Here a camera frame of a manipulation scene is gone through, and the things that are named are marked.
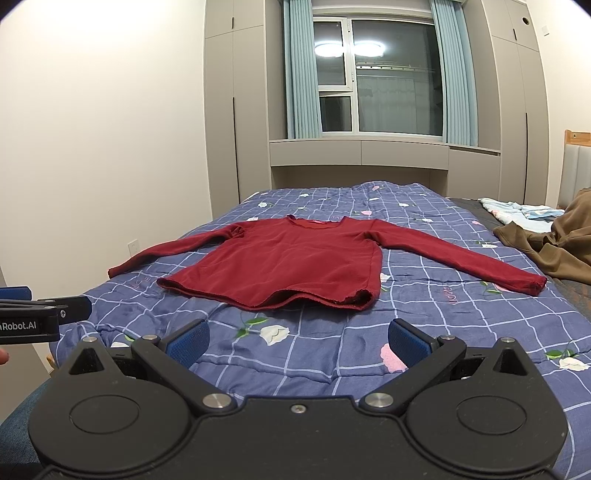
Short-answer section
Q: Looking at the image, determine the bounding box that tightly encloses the beige window sill cabinet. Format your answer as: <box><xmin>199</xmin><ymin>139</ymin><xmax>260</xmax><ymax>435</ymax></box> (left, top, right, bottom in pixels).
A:
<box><xmin>270</xmin><ymin>137</ymin><xmax>501</xmax><ymax>198</ymax></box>

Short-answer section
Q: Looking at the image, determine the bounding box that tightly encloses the blue plaid floral quilt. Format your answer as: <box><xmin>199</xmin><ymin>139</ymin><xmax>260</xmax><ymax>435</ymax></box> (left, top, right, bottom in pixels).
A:
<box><xmin>50</xmin><ymin>181</ymin><xmax>590</xmax><ymax>479</ymax></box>

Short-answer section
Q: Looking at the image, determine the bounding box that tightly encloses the left beige wardrobe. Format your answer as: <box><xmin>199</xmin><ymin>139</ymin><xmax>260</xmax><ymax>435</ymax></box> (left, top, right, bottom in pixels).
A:
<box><xmin>204</xmin><ymin>1</ymin><xmax>287</xmax><ymax>218</ymax></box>

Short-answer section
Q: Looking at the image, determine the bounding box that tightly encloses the person's hand fingertip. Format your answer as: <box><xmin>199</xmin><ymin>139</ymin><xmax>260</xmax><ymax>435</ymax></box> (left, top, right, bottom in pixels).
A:
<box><xmin>0</xmin><ymin>349</ymin><xmax>9</xmax><ymax>365</ymax></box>

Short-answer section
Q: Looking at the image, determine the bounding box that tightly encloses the brown garment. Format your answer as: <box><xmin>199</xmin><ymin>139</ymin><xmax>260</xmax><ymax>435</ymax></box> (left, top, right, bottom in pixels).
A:
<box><xmin>493</xmin><ymin>188</ymin><xmax>591</xmax><ymax>285</ymax></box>

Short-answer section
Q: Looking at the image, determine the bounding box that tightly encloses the white wall outlet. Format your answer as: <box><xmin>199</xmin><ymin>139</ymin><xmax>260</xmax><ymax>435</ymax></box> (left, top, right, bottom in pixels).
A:
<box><xmin>127</xmin><ymin>239</ymin><xmax>140</xmax><ymax>257</ymax></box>

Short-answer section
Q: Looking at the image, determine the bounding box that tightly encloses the red long-sleeve shirt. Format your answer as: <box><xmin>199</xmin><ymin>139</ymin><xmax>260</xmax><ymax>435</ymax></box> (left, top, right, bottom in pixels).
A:
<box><xmin>108</xmin><ymin>216</ymin><xmax>546</xmax><ymax>311</ymax></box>

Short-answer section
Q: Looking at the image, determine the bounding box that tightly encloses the window with white frame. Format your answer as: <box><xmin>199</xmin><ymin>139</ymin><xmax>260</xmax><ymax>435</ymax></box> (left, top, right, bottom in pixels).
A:
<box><xmin>314</xmin><ymin>17</ymin><xmax>443</xmax><ymax>139</ymax></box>

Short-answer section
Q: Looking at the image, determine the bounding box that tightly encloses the light blue patterned cloth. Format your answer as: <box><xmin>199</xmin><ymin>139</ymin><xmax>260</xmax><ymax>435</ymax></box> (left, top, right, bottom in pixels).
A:
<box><xmin>479</xmin><ymin>198</ymin><xmax>565</xmax><ymax>223</ymax></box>

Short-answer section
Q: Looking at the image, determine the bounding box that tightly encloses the right beige wardrobe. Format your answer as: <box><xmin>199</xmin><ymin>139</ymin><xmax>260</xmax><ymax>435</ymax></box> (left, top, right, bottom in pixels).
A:
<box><xmin>447</xmin><ymin>1</ymin><xmax>549</xmax><ymax>204</ymax></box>

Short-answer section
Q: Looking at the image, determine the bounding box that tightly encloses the teal curtain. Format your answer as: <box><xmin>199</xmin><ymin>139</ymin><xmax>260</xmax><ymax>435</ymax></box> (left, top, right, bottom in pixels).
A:
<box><xmin>283</xmin><ymin>0</ymin><xmax>322</xmax><ymax>139</ymax></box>
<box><xmin>430</xmin><ymin>0</ymin><xmax>478</xmax><ymax>147</ymax></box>

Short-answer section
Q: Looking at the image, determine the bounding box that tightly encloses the grey padded wooden headboard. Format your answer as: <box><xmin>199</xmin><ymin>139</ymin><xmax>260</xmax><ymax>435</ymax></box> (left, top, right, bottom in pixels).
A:
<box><xmin>558</xmin><ymin>130</ymin><xmax>591</xmax><ymax>209</ymax></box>

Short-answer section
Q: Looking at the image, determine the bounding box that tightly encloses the beige wardrobe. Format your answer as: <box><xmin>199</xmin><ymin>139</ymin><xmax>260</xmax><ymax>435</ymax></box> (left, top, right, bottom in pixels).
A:
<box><xmin>204</xmin><ymin>1</ymin><xmax>287</xmax><ymax>218</ymax></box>
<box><xmin>447</xmin><ymin>1</ymin><xmax>549</xmax><ymax>204</ymax></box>

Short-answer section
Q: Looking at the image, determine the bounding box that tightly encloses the right teal curtain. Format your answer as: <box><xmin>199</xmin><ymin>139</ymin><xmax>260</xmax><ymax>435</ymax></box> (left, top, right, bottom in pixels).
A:
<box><xmin>430</xmin><ymin>0</ymin><xmax>478</xmax><ymax>147</ymax></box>

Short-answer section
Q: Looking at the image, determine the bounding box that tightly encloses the left teal curtain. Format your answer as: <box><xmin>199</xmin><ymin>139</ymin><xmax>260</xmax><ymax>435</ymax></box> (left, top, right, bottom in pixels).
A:
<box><xmin>283</xmin><ymin>0</ymin><xmax>322</xmax><ymax>139</ymax></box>

